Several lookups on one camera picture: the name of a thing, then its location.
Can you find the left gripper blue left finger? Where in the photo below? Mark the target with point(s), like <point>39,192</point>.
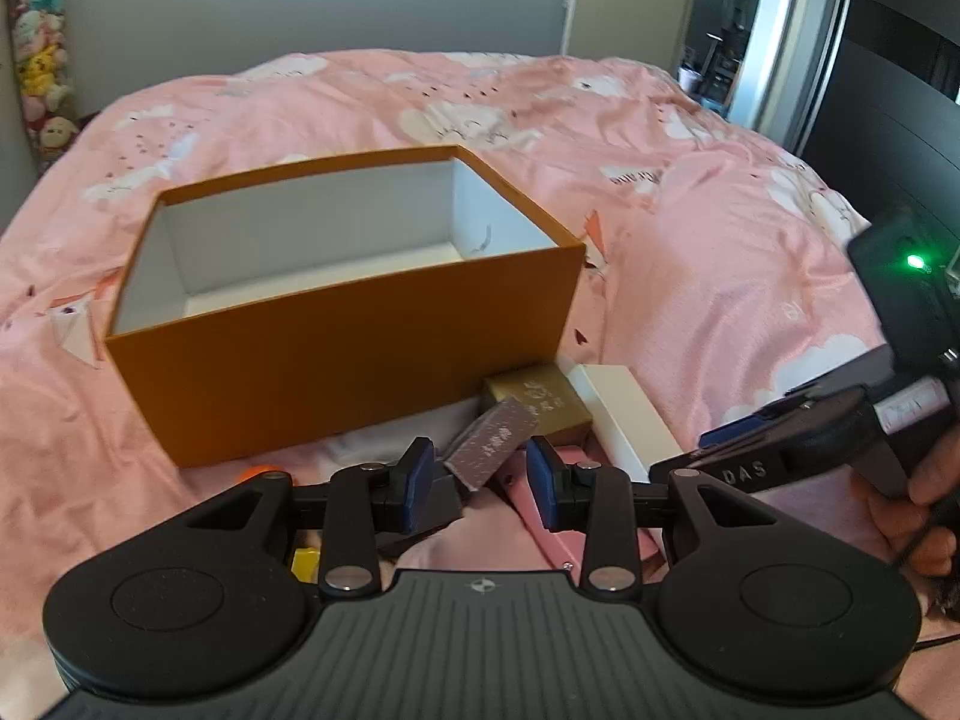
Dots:
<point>410,481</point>

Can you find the orange crochet carrot toy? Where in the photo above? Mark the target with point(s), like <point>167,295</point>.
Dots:
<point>257,470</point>

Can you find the hanging plush toy organizer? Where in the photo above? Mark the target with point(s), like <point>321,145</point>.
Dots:
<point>38,31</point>

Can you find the yellow plastic container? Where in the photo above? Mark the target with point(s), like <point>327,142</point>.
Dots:
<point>305,564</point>

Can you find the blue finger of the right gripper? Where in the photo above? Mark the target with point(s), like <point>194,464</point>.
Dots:
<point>735,429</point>

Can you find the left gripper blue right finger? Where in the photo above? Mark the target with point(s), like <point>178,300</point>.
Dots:
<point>550,484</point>

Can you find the dark grey gift box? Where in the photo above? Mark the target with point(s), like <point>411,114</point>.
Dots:
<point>444,506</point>

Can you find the illustrated warrior card box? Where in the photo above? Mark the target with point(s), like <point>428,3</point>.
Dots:
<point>479,451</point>

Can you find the white rectangular box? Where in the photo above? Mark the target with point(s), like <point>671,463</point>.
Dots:
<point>624,422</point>

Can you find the pink patterned bed duvet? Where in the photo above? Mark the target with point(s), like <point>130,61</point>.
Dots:
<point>715,267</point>

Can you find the gold rectangular box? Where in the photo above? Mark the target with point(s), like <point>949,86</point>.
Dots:
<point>545,391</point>

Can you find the orange cardboard box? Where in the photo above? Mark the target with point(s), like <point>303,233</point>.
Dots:
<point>289,303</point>

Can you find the person's right hand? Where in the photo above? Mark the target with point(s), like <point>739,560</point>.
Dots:
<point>901,520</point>

